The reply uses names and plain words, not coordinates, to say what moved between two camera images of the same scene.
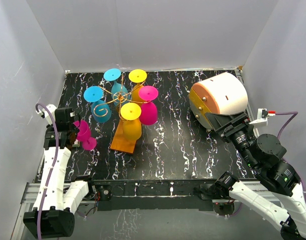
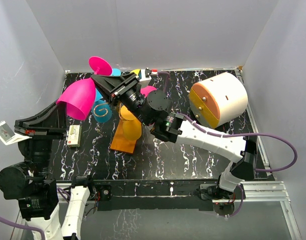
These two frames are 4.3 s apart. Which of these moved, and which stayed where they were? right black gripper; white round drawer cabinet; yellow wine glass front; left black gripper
Moved: left black gripper; right black gripper
Stayed: white round drawer cabinet; yellow wine glass front
